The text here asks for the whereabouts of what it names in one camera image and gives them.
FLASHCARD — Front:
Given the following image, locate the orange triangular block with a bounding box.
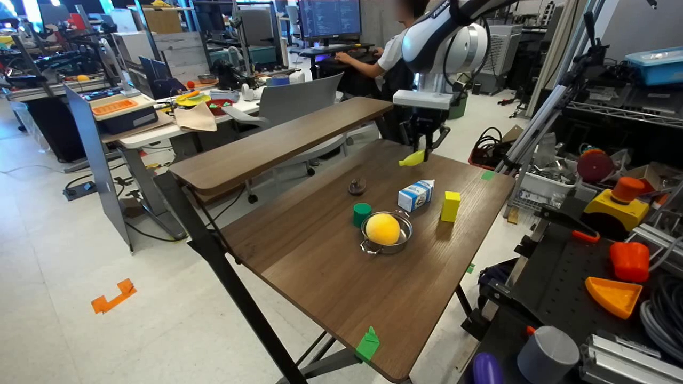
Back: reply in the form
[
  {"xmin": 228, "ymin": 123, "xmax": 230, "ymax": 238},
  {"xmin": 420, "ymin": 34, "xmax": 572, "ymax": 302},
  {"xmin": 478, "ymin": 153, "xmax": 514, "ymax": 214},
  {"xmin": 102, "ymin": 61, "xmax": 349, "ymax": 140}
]
[{"xmin": 586, "ymin": 276, "xmax": 643, "ymax": 320}]

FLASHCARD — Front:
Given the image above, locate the yellow ball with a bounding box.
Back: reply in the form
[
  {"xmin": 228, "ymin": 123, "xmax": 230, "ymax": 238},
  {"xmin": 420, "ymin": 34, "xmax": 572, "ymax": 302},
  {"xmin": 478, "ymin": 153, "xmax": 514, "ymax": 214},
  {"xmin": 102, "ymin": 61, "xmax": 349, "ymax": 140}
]
[{"xmin": 365, "ymin": 212, "xmax": 402, "ymax": 245}]

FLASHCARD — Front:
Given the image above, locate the computer monitor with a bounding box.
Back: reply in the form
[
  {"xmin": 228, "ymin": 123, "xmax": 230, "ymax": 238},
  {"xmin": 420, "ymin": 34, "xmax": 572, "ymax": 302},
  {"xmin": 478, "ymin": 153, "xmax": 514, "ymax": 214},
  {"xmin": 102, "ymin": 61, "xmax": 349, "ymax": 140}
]
[{"xmin": 300, "ymin": 0, "xmax": 362, "ymax": 41}]

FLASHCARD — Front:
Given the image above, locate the grey cylinder block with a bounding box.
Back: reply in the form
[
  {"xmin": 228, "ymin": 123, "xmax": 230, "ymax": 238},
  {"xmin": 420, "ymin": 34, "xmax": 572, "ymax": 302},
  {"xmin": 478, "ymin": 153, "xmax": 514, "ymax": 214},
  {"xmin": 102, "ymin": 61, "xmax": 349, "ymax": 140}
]
[{"xmin": 516, "ymin": 326, "xmax": 581, "ymax": 384}]

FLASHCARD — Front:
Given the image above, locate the person at computer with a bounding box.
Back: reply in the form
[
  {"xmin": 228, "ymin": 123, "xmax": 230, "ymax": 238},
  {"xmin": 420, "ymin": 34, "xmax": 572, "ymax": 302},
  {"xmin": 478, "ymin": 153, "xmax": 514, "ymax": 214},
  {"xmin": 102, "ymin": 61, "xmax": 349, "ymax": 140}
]
[{"xmin": 336, "ymin": 0, "xmax": 430, "ymax": 98}]

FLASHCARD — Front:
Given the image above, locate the orange cube block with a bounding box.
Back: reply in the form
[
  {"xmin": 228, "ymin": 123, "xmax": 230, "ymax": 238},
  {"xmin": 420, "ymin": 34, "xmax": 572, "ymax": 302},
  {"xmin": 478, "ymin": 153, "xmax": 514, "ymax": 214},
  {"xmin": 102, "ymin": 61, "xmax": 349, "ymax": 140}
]
[{"xmin": 610, "ymin": 243, "xmax": 650, "ymax": 283}]

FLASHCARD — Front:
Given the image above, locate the blue white milk carton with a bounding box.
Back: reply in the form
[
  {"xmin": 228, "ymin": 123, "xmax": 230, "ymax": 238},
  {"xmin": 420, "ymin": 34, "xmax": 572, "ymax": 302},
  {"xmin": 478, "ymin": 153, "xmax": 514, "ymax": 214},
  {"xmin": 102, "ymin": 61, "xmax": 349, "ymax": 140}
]
[{"xmin": 398, "ymin": 178, "xmax": 433, "ymax": 212}]

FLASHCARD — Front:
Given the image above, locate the black perforated workbench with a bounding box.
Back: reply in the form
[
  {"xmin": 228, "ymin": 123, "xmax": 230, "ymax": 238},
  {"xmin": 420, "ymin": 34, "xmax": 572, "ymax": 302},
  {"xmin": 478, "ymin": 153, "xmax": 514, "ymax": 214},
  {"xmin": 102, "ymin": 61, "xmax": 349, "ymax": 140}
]
[{"xmin": 461, "ymin": 209, "xmax": 683, "ymax": 384}]

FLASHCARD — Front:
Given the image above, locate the green cylinder cup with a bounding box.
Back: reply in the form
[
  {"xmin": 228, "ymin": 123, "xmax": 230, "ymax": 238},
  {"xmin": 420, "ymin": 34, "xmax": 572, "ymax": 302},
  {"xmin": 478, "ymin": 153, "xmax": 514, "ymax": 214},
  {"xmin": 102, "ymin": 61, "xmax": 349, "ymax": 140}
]
[{"xmin": 353, "ymin": 203, "xmax": 373, "ymax": 226}]

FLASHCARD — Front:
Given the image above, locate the small metal pot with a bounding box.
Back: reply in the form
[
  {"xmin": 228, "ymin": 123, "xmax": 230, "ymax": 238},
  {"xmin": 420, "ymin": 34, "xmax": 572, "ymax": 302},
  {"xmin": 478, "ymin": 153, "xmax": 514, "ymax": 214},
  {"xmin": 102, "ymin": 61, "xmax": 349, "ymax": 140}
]
[{"xmin": 362, "ymin": 211, "xmax": 413, "ymax": 256}]

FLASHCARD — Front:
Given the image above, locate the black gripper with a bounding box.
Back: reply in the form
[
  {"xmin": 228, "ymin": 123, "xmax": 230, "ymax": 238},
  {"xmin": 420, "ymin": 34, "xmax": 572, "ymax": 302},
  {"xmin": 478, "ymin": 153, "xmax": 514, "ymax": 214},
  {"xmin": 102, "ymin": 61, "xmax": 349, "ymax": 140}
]
[{"xmin": 411, "ymin": 108, "xmax": 450, "ymax": 153}]

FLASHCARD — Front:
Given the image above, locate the upper wooden shelf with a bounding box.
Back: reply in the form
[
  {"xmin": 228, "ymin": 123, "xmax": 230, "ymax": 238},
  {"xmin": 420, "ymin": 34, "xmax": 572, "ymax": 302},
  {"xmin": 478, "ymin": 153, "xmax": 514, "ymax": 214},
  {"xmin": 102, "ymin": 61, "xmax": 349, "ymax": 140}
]
[{"xmin": 172, "ymin": 96, "xmax": 393, "ymax": 191}]

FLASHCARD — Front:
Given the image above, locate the purple round object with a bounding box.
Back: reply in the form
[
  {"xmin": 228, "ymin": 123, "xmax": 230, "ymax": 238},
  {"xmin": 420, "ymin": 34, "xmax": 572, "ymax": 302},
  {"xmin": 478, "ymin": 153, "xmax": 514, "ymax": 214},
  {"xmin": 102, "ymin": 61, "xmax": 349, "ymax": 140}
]
[{"xmin": 470, "ymin": 352, "xmax": 505, "ymax": 384}]

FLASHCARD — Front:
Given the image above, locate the small dark object on table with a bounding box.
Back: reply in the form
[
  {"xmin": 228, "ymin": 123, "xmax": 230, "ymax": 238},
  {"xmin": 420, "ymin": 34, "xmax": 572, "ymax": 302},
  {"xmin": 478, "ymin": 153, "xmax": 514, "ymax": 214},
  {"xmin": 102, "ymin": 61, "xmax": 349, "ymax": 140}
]
[{"xmin": 349, "ymin": 178, "xmax": 365, "ymax": 195}]

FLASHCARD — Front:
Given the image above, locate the yellow rectangular block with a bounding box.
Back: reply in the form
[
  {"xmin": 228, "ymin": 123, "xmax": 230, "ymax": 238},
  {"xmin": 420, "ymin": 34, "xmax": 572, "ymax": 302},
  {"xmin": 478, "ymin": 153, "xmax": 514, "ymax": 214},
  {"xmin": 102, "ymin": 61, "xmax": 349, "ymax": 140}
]
[{"xmin": 440, "ymin": 189, "xmax": 461, "ymax": 223}]

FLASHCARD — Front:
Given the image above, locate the yellow banana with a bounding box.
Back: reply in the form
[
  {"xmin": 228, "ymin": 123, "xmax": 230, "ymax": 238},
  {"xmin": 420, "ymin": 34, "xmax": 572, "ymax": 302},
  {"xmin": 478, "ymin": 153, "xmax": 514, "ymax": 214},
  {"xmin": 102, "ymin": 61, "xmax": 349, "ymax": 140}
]
[{"xmin": 398, "ymin": 148, "xmax": 425, "ymax": 169}]

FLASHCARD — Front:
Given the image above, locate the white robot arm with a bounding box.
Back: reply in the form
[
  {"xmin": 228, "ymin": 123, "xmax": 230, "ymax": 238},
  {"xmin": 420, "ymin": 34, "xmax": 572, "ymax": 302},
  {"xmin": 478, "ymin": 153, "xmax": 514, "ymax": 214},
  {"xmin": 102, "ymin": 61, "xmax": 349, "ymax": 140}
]
[{"xmin": 393, "ymin": 0, "xmax": 514, "ymax": 156}]

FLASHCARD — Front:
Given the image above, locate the yellow emergency stop button box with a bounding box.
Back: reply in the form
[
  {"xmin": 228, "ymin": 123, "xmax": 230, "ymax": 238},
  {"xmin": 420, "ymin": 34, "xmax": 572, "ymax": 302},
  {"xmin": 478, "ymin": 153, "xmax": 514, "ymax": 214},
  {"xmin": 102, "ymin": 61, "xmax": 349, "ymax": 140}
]
[{"xmin": 586, "ymin": 176, "xmax": 650, "ymax": 229}]

